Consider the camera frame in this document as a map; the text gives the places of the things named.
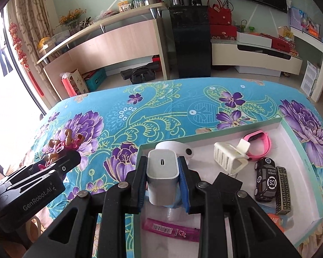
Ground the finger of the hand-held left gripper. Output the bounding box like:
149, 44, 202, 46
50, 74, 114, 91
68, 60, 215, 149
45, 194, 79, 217
11, 161, 81, 194
7, 151, 81, 184

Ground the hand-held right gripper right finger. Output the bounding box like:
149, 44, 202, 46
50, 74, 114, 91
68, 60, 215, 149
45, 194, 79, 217
178, 156, 298, 258

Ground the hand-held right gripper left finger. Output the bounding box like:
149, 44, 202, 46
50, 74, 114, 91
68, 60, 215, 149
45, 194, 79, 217
28, 156, 148, 258

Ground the brown and pink hair claw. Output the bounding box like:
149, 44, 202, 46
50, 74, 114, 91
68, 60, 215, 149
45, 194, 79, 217
43, 128, 84, 163

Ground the white charger plug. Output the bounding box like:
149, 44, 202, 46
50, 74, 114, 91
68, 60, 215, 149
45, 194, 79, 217
147, 149, 179, 206

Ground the pink barcode packet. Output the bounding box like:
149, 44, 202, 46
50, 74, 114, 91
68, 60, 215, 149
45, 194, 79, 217
142, 218, 201, 242

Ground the white smart watch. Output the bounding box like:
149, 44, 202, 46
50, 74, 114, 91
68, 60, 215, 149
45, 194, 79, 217
155, 141, 195, 164

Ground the white hair clip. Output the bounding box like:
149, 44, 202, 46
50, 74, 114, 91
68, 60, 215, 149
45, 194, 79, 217
213, 138, 251, 173

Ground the black toy car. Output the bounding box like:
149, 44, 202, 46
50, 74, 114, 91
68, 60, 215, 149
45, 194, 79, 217
254, 158, 279, 202

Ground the pink smart watch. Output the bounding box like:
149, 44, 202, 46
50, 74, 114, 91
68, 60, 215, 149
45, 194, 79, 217
244, 130, 272, 162

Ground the gold patterned slim box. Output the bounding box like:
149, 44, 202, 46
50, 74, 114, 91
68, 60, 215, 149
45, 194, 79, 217
275, 166, 293, 215

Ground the teal shallow cardboard box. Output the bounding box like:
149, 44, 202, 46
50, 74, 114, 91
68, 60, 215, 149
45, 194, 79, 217
129, 118, 323, 258

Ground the red paper bag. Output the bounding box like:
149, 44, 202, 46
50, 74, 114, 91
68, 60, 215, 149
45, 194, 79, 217
61, 68, 89, 97

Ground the floral printed blanket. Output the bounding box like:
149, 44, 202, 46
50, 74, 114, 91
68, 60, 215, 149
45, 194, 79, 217
22, 77, 323, 258

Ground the black exercise device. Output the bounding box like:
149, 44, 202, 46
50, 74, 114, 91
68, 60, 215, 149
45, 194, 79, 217
120, 64, 162, 84

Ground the red hanging ornament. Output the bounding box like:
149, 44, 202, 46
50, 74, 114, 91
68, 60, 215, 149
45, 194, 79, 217
9, 23, 45, 97

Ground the wooden bar counter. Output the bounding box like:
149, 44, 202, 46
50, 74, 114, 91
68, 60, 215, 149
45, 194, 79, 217
36, 2, 170, 101

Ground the yellow flower bouquet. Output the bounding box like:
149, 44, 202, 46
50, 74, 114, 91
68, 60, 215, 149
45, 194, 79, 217
59, 9, 87, 33

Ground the patterned curtain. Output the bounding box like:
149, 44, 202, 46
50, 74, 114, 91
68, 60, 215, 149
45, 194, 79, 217
11, 0, 60, 68

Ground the black water dispenser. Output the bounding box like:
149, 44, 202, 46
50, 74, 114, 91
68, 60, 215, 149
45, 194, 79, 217
166, 0, 213, 78

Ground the white television cabinet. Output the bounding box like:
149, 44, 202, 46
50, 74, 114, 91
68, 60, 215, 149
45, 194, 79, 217
210, 39, 303, 77

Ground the red gift box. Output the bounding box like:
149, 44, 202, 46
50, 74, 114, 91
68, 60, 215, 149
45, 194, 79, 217
210, 25, 237, 40

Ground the white flat box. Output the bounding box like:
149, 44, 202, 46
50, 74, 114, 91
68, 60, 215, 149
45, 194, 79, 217
236, 31, 272, 47

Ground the white calendar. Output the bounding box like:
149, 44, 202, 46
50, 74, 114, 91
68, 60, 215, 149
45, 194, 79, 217
300, 60, 321, 97

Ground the red patterned box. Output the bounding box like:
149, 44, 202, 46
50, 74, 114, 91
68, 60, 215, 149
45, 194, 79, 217
272, 37, 297, 49

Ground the red gift bag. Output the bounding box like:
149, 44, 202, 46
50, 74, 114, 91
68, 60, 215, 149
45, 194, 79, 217
207, 0, 232, 26

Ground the white side shelf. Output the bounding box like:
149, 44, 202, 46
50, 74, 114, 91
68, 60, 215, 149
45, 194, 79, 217
289, 27, 323, 103

